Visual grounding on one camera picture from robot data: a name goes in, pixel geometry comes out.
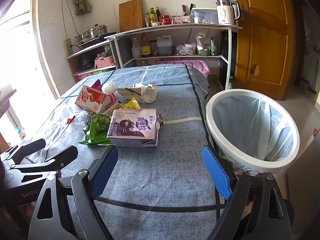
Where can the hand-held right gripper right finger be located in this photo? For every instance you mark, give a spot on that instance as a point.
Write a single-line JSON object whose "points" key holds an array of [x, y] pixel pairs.
{"points": [[217, 172]]}

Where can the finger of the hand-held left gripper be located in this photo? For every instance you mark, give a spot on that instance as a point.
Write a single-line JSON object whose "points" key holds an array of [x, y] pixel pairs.
{"points": [[65, 155], [32, 145]]}

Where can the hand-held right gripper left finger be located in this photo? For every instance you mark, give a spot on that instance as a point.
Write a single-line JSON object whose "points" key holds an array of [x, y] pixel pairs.
{"points": [[105, 171]]}

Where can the purple milk carton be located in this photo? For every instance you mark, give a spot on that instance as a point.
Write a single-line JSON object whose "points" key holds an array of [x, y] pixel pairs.
{"points": [[132, 127]]}

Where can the white round bin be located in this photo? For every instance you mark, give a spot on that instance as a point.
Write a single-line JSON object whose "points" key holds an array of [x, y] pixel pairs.
{"points": [[290, 152]]}

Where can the small red scrap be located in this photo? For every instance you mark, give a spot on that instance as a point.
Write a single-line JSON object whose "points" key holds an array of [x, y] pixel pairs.
{"points": [[70, 120]]}

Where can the green snack bag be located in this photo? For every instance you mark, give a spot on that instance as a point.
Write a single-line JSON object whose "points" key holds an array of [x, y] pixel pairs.
{"points": [[96, 130]]}

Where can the clear plastic wrapper red tab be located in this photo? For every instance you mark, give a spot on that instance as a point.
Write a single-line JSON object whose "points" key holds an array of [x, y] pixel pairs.
{"points": [[77, 115]]}

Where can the red milk carton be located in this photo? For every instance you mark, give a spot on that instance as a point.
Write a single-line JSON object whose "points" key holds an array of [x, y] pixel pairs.
{"points": [[90, 98]]}

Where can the clear plastic bin liner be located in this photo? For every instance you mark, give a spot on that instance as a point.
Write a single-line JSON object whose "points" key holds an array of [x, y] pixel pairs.
{"points": [[250, 120]]}

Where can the yellow snack wrapper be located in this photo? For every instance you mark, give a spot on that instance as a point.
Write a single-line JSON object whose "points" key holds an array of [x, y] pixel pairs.
{"points": [[131, 104]]}

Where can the magenta wrapper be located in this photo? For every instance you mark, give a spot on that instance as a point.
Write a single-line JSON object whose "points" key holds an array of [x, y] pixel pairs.
{"points": [[97, 84]]}

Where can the white crumpled paper ball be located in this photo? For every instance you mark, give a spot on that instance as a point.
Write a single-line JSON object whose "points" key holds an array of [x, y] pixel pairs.
{"points": [[109, 87]]}

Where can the crumpled white paper bag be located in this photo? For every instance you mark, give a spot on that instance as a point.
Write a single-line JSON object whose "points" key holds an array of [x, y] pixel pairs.
{"points": [[145, 93]]}

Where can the pink plastic basket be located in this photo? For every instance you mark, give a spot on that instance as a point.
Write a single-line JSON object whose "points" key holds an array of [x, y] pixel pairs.
{"points": [[105, 62]]}

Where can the white power strip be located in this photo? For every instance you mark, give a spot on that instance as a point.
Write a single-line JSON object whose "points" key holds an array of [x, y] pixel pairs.
{"points": [[68, 47]]}

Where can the low stove shelf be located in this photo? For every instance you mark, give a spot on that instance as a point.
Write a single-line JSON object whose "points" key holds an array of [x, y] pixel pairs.
{"points": [[86, 50]]}

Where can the pink plastic tub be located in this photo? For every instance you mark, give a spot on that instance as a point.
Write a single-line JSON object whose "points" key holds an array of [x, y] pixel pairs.
{"points": [[197, 66]]}

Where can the black stove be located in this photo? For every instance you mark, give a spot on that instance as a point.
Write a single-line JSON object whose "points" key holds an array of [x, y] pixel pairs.
{"points": [[100, 40]]}

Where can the clear oil bottle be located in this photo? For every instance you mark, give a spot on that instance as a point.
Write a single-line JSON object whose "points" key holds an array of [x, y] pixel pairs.
{"points": [[136, 50]]}

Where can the steel steamer pot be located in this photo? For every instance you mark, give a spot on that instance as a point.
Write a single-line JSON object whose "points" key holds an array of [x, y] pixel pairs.
{"points": [[93, 32]]}

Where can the white tub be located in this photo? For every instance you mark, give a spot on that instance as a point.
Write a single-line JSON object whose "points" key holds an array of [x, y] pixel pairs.
{"points": [[190, 48]]}

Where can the white green food bags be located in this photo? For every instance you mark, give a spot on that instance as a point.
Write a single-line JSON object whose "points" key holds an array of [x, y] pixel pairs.
{"points": [[205, 43]]}

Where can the red yellow label bottle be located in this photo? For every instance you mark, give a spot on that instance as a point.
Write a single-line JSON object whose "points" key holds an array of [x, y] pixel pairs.
{"points": [[145, 47]]}

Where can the white plastic jug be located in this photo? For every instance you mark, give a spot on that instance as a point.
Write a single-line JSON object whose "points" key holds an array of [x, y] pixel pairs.
{"points": [[165, 46]]}

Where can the wooden door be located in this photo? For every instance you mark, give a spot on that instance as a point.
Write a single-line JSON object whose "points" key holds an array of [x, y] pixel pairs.
{"points": [[262, 42]]}

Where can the white shelf unit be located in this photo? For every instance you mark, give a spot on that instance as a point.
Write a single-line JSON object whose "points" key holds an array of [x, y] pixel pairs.
{"points": [[175, 29]]}

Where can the small white cup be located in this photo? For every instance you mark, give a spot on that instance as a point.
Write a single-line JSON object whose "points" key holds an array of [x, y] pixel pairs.
{"points": [[196, 20]]}

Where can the wooden cutting board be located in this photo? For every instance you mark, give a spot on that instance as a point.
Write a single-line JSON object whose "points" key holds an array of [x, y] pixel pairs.
{"points": [[130, 15]]}

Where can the clear plastic storage box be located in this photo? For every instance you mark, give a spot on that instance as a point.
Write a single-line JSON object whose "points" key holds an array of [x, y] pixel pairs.
{"points": [[206, 15]]}

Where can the white electric kettle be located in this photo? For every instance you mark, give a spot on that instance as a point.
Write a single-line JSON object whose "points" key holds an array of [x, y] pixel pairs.
{"points": [[226, 13]]}

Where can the red jar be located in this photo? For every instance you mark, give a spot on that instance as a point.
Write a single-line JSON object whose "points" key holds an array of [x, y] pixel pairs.
{"points": [[166, 20]]}

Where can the green glass bottle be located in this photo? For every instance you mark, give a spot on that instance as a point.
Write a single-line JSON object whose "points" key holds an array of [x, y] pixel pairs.
{"points": [[152, 17]]}

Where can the knife holder with knives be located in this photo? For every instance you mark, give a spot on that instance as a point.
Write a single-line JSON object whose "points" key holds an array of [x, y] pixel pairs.
{"points": [[187, 11]]}

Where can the dark sauce bottle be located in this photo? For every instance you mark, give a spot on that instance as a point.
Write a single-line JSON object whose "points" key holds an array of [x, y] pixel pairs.
{"points": [[158, 15]]}

